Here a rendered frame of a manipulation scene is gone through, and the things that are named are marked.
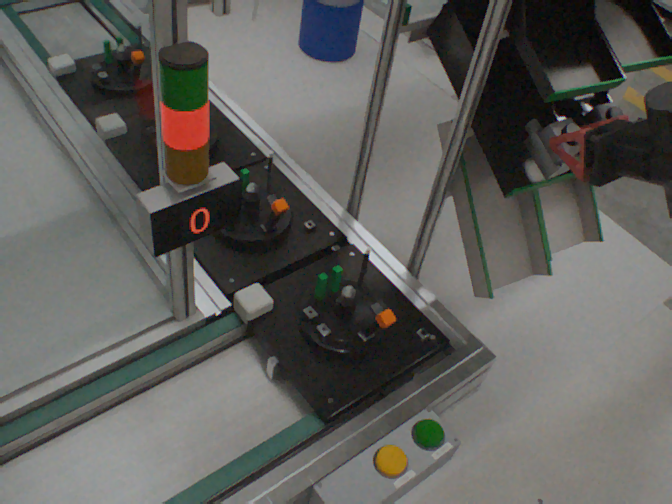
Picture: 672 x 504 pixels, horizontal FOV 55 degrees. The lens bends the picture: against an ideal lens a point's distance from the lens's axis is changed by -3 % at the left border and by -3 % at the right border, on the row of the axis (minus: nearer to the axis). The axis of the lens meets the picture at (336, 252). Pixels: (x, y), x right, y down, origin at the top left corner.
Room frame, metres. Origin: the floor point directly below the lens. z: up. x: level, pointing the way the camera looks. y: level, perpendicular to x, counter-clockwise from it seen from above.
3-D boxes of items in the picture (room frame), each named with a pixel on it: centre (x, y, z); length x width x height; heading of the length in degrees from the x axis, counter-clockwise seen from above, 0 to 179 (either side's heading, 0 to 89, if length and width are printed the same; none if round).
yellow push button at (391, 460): (0.41, -0.13, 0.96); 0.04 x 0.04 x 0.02
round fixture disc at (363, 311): (0.62, -0.03, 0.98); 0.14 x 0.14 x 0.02
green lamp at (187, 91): (0.57, 0.19, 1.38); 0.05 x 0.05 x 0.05
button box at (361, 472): (0.41, -0.13, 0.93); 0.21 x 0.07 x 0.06; 136
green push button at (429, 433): (0.46, -0.17, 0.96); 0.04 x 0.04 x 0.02
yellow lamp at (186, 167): (0.57, 0.19, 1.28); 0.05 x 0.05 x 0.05
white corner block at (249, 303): (0.62, 0.11, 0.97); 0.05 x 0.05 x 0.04; 46
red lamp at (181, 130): (0.57, 0.19, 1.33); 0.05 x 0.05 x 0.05
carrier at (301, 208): (0.80, 0.15, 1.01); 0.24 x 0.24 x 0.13; 46
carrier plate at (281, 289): (0.62, -0.03, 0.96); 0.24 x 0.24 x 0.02; 46
